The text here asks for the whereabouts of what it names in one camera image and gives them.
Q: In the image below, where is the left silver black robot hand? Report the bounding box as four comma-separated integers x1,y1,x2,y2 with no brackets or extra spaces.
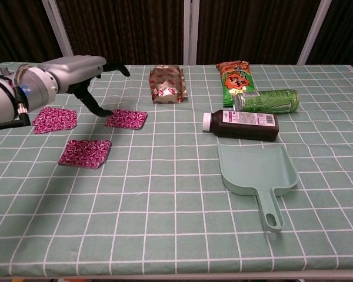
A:
44,55,131,117

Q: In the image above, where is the dark brown curtain panel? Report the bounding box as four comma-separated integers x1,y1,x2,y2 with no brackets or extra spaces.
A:
0,0,63,68
55,0,185,66
307,0,353,67
195,0,324,66

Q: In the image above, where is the gold foil snack packet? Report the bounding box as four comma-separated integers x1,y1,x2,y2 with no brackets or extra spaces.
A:
148,65,188,105

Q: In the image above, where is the orange green snack bag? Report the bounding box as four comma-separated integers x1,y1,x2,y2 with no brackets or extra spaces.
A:
216,61,258,109

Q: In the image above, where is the green checked tablecloth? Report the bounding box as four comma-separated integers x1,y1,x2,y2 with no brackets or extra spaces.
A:
0,61,353,280

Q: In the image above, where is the brown bottle white cap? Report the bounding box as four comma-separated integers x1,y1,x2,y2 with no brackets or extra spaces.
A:
202,109,279,143

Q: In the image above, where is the green drink can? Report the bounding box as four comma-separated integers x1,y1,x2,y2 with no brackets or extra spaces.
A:
233,89,300,113

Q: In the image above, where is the mint green plastic dustpan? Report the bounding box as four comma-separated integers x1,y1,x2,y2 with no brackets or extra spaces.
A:
217,143,299,234

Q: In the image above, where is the white slanted frame post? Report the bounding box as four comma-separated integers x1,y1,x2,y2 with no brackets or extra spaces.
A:
42,0,75,57
296,0,334,66

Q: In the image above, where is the white upright frame post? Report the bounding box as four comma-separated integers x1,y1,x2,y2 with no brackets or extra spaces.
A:
183,0,198,66

